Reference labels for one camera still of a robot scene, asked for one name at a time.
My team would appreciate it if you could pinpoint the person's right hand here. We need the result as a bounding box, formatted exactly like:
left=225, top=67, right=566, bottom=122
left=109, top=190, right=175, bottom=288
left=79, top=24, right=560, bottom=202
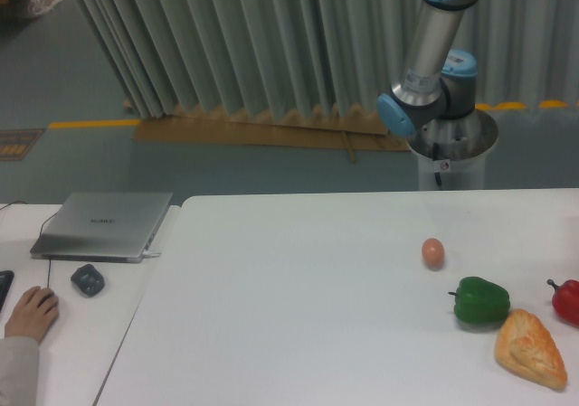
left=5, top=286, right=60, bottom=345

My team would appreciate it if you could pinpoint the black computer mouse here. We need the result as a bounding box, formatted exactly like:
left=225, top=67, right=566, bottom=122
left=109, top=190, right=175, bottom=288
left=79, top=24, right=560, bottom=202
left=37, top=288, right=58, bottom=314

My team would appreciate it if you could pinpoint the red bell pepper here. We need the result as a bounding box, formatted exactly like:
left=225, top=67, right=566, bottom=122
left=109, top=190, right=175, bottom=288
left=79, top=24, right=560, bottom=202
left=546, top=279, right=579, bottom=326

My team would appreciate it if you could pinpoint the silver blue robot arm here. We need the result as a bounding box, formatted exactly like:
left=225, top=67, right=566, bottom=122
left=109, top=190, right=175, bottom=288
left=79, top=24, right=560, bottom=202
left=376, top=0, right=578, bottom=137

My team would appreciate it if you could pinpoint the green bell pepper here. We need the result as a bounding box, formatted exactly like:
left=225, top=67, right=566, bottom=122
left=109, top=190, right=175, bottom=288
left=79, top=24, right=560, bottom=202
left=449, top=277, right=510, bottom=326

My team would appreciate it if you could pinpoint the black keyboard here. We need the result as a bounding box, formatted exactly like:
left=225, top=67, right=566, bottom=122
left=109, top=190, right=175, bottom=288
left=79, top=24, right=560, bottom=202
left=0, top=270, right=14, bottom=310

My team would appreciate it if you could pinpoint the dark grey small controller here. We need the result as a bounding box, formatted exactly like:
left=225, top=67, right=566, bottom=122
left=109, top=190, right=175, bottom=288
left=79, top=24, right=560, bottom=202
left=71, top=264, right=106, bottom=297

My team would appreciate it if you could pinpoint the silver closed laptop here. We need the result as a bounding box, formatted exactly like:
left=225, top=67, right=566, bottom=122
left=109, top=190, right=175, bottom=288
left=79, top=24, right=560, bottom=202
left=30, top=192, right=173, bottom=262

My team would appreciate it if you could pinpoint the brown cardboard sheet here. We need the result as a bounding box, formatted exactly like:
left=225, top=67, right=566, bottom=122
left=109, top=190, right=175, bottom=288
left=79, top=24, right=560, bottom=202
left=133, top=103, right=409, bottom=162

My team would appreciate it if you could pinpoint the pale green folding curtain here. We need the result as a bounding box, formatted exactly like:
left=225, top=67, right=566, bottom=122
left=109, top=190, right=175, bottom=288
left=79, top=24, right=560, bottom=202
left=77, top=0, right=578, bottom=120

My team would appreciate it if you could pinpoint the brown egg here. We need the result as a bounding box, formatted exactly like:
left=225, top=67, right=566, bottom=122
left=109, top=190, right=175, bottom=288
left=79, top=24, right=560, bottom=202
left=422, top=238, right=445, bottom=267

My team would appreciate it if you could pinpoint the golden bread loaf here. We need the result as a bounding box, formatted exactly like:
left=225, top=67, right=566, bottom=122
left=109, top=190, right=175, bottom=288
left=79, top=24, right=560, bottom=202
left=494, top=309, right=568, bottom=392

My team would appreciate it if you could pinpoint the black mouse cable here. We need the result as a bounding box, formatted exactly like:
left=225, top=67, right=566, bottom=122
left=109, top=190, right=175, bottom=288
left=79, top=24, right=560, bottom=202
left=0, top=200, right=64, bottom=289

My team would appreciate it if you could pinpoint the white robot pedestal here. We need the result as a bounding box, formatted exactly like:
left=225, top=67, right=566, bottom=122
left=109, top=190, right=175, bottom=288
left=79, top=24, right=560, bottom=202
left=407, top=109, right=498, bottom=191

